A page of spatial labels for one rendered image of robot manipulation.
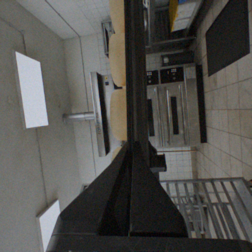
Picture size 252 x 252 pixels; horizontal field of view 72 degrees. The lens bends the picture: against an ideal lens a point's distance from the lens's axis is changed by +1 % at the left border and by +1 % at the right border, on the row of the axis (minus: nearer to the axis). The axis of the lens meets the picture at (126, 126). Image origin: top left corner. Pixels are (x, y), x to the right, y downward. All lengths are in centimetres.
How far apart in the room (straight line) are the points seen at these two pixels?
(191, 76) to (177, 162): 213
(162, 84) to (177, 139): 105
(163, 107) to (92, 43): 252
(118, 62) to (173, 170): 445
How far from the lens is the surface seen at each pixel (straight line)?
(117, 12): 20
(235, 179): 211
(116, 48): 16
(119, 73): 17
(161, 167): 54
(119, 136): 16
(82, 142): 471
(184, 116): 326
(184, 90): 335
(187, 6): 304
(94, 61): 467
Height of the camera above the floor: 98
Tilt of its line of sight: 8 degrees up
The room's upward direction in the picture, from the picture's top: 95 degrees counter-clockwise
